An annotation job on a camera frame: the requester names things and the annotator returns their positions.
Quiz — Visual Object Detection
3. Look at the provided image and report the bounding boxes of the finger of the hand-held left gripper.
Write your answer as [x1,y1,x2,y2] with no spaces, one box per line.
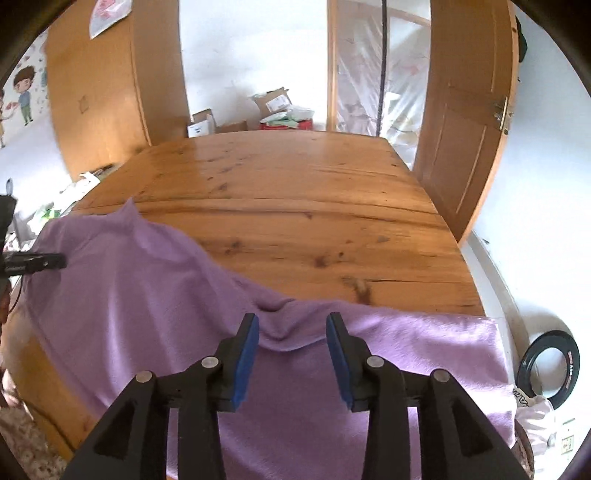
[28,253,68,275]

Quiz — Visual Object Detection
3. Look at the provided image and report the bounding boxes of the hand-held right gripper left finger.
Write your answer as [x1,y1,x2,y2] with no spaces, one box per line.
[65,313,259,480]

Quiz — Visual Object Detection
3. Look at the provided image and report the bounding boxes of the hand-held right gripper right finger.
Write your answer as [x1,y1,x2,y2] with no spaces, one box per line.
[326,313,534,480]

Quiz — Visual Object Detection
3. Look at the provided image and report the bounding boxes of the purple fleece pants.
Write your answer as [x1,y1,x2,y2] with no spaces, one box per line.
[18,198,515,480]

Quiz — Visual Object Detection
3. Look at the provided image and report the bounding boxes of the wooden wardrobe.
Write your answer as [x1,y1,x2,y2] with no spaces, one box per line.
[44,0,190,183]

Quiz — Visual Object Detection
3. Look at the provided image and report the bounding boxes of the person's floral top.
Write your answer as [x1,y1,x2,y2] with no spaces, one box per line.
[0,406,70,480]

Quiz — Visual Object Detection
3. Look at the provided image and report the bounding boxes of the white printed bag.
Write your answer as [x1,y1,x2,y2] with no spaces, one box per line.
[510,385,555,444]

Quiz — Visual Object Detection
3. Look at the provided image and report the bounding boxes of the white cardboard box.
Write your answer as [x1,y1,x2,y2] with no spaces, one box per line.
[187,108,218,138]

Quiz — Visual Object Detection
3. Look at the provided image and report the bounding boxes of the white plastic sheet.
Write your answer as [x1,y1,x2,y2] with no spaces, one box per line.
[89,0,132,40]

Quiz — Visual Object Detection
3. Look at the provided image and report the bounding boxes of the red patterned box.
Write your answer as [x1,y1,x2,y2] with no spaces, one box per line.
[259,117,315,131]

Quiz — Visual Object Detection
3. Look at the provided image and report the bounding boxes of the pile of white green packets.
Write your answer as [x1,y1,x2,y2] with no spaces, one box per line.
[263,105,315,126]

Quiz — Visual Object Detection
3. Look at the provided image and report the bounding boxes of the open brown cardboard box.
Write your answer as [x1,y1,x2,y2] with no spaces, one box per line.
[252,88,293,118]

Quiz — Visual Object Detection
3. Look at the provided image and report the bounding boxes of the cartoon wall sticker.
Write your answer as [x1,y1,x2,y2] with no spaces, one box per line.
[0,65,49,151]

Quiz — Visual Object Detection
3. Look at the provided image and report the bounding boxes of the black hanging cable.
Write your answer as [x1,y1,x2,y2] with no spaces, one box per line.
[375,0,391,138]

